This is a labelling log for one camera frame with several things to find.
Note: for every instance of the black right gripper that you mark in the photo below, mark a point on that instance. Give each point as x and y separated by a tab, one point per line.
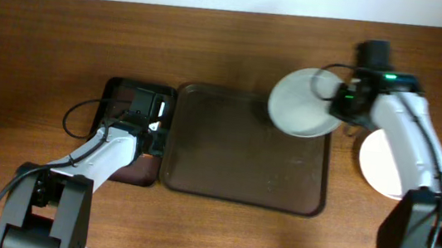
335	109

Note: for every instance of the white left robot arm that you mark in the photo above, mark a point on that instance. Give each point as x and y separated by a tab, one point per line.
48	206

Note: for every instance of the white plate with red blob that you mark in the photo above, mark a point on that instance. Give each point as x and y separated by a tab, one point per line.
378	166

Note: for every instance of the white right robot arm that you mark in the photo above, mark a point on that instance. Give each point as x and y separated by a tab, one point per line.
380	98

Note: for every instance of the white plate with red streak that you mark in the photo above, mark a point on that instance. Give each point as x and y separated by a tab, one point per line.
298	103

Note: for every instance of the small black sponge tray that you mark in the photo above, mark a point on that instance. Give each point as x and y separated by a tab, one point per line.
117	96

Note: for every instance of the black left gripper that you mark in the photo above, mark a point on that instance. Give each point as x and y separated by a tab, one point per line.
158	148

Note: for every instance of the large brown serving tray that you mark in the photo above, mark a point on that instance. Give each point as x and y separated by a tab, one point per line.
223	145

